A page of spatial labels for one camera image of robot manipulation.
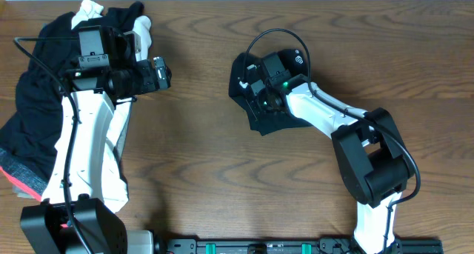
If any white t-shirt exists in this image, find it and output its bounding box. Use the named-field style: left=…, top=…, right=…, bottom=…
left=42, top=0, right=152, bottom=213

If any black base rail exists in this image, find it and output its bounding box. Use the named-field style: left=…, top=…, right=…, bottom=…
left=154, top=237, right=444, bottom=254

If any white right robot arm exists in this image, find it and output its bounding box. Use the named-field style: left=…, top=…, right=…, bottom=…
left=236, top=74, right=421, bottom=253

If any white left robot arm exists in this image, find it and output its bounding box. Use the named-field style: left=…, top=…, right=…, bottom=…
left=20, top=55, right=171, bottom=253

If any grey garment with red trim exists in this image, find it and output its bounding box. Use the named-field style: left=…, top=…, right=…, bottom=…
left=1, top=149, right=47, bottom=201

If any black t-shirt with logo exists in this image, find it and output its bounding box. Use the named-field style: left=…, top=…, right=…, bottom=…
left=228, top=49, right=310, bottom=136

